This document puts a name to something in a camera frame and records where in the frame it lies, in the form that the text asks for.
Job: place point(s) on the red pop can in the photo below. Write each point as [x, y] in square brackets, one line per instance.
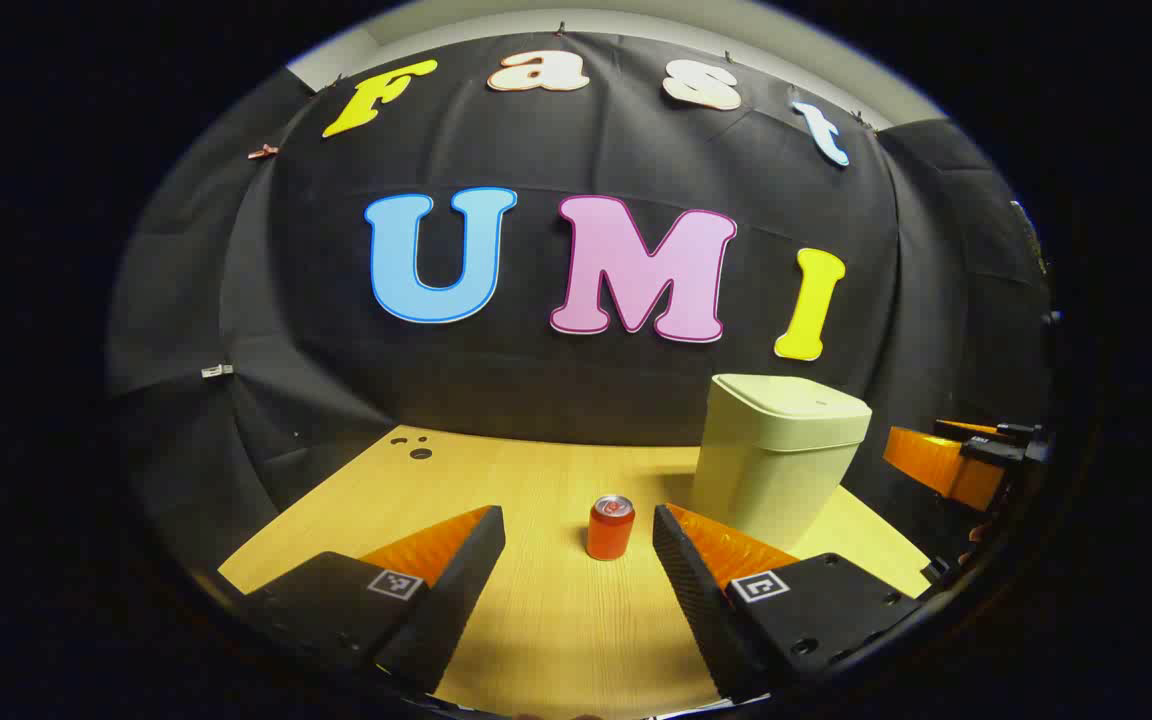
[610, 530]

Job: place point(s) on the black backdrop cloth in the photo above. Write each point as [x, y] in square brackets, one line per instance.
[536, 390]

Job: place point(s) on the small red cloth clip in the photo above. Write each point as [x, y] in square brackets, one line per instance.
[262, 152]

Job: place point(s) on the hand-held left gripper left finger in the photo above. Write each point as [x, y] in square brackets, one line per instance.
[456, 590]

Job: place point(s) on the small silver cloth clip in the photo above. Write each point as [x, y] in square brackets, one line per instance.
[216, 371]

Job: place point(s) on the wooden desktop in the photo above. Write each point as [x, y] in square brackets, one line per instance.
[556, 620]

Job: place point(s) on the pale green garbage bin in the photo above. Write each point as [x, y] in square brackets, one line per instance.
[771, 460]

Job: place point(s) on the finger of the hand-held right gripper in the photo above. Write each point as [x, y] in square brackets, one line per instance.
[954, 428]
[941, 468]

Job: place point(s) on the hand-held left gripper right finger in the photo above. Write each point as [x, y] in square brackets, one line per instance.
[701, 600]

